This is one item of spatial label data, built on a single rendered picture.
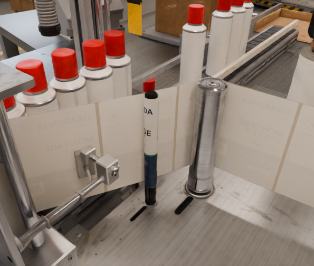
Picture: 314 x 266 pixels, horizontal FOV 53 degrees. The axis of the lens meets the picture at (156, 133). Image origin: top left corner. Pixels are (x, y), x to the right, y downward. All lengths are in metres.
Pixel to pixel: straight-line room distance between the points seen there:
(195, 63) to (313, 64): 0.27
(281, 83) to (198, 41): 0.39
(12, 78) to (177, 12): 1.02
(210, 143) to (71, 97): 0.20
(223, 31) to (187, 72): 0.16
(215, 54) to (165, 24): 0.48
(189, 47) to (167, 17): 0.57
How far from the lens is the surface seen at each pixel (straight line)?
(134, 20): 0.58
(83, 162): 0.39
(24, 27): 1.51
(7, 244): 0.32
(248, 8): 0.93
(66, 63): 0.45
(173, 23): 1.26
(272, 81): 1.03
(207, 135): 0.43
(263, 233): 0.49
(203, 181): 0.48
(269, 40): 1.10
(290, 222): 0.51
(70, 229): 0.54
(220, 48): 0.84
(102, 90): 0.49
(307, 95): 0.57
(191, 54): 0.71
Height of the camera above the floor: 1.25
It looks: 35 degrees down
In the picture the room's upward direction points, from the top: 1 degrees clockwise
